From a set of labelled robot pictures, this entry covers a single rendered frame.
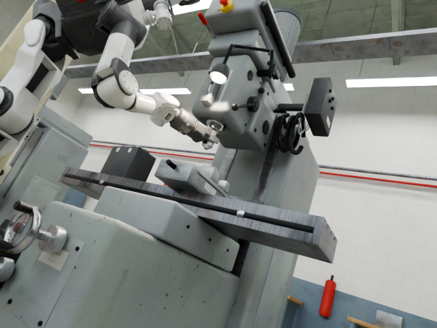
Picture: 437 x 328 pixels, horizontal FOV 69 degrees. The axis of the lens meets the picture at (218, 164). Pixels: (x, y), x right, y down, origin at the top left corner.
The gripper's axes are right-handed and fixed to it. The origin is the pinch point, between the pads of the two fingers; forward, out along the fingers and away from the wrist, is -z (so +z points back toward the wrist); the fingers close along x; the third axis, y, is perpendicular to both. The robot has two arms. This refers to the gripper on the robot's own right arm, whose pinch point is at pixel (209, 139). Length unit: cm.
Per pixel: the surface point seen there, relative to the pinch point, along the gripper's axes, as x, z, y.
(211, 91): -6.6, 11.0, -15.5
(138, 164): 31.0, 14.3, 16.7
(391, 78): 121, -302, -309
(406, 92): 146, -393, -356
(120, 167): 36.1, 19.8, 20.5
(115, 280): -29, 24, 61
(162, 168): -10.1, 17.8, 24.2
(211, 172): -15.9, 1.9, 18.3
